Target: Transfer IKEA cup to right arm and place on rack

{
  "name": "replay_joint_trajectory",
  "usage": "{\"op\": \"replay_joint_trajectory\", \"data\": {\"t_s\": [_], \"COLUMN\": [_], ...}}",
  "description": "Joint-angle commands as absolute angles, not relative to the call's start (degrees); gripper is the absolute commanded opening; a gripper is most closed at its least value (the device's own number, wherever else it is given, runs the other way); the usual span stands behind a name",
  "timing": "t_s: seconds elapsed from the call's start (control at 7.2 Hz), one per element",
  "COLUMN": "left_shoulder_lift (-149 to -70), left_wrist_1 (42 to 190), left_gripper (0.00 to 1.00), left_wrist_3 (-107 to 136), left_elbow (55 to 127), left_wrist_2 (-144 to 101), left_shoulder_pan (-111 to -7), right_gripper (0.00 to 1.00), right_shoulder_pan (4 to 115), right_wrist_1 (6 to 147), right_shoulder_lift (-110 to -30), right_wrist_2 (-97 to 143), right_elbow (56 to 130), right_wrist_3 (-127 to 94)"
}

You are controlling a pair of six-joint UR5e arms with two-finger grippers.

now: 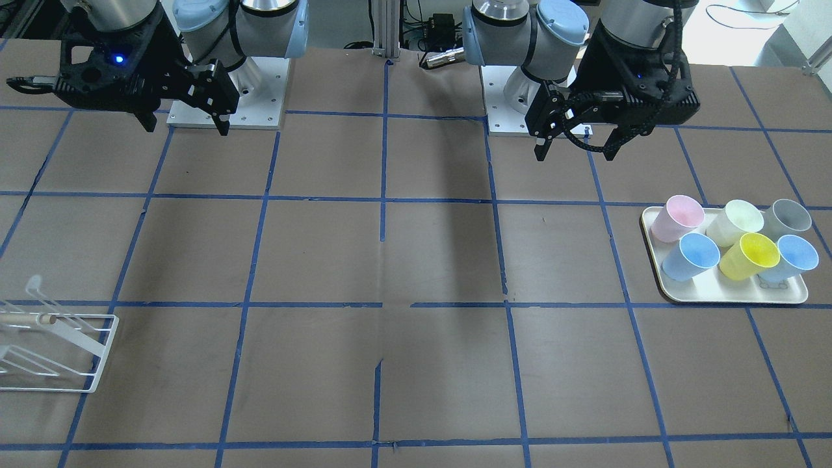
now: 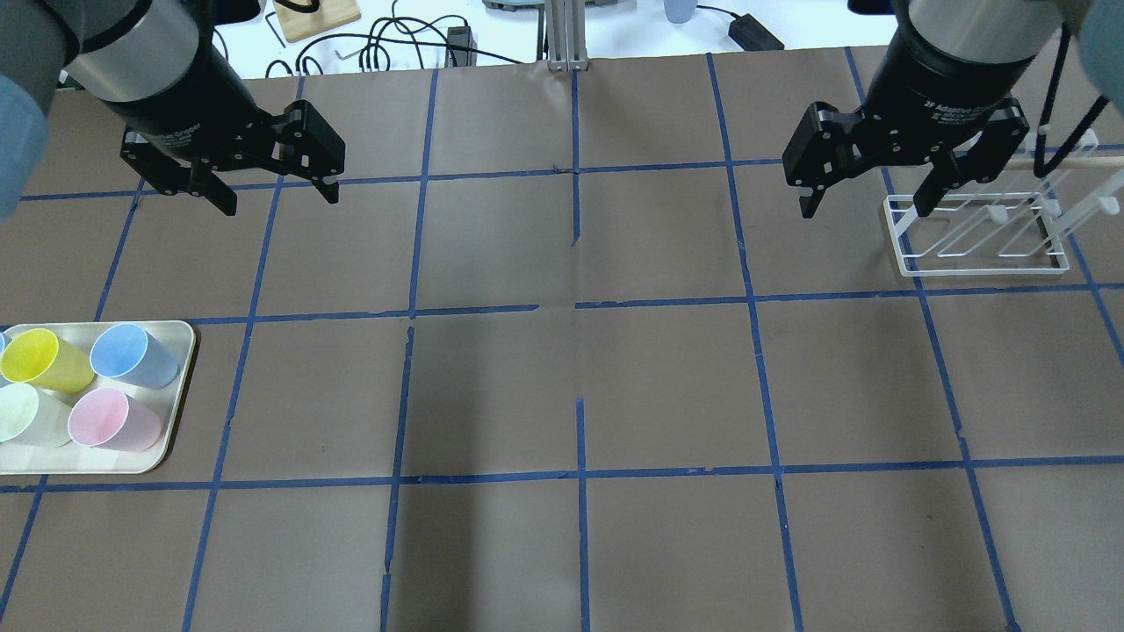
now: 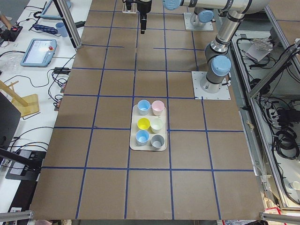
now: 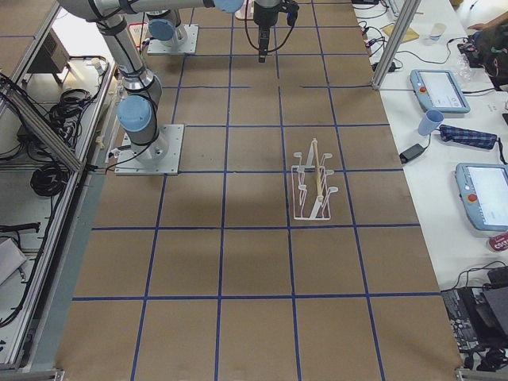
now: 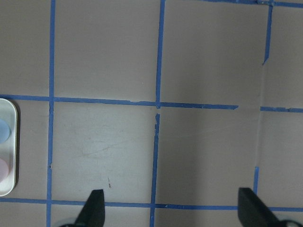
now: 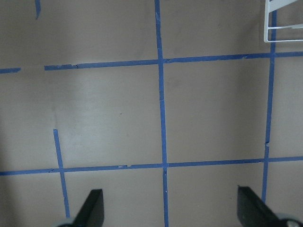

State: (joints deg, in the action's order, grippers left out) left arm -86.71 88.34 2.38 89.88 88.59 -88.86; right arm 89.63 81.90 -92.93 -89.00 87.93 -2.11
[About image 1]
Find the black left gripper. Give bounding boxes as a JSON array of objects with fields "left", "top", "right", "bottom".
[{"left": 534, "top": 26, "right": 701, "bottom": 162}]

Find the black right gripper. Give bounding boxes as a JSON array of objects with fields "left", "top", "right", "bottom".
[{"left": 55, "top": 6, "right": 240, "bottom": 137}]

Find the grey plastic cup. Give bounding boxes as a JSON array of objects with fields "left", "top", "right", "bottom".
[{"left": 760, "top": 199, "right": 813, "bottom": 242}]

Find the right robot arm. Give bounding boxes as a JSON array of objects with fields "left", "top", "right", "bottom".
[{"left": 48, "top": 1, "right": 308, "bottom": 136}]

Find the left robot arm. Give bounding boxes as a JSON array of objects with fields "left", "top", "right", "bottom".
[{"left": 463, "top": 1, "right": 701, "bottom": 162}]

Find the pink plastic cup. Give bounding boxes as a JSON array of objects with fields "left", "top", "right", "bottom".
[{"left": 650, "top": 194, "right": 705, "bottom": 243}]

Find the cream white plastic cup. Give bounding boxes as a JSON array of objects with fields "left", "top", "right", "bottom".
[{"left": 705, "top": 200, "right": 764, "bottom": 248}]

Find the yellow plastic cup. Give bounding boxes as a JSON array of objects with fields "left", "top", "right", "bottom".
[{"left": 718, "top": 232, "right": 781, "bottom": 281}]

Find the light blue plastic cup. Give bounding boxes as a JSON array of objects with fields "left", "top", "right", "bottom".
[{"left": 758, "top": 235, "right": 820, "bottom": 283}]

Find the cream plastic tray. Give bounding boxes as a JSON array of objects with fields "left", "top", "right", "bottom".
[{"left": 641, "top": 205, "right": 809, "bottom": 304}]

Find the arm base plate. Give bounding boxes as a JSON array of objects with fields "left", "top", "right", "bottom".
[
  {"left": 166, "top": 57, "right": 292, "bottom": 131},
  {"left": 479, "top": 64, "right": 593, "bottom": 137}
]

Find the silver cable connector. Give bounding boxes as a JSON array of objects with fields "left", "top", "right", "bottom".
[{"left": 419, "top": 47, "right": 465, "bottom": 70}]

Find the aluminium frame post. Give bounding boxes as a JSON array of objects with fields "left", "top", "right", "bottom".
[{"left": 370, "top": 0, "right": 402, "bottom": 62}]

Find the white wire cup rack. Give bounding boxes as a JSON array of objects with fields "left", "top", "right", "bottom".
[{"left": 1, "top": 274, "right": 120, "bottom": 394}]

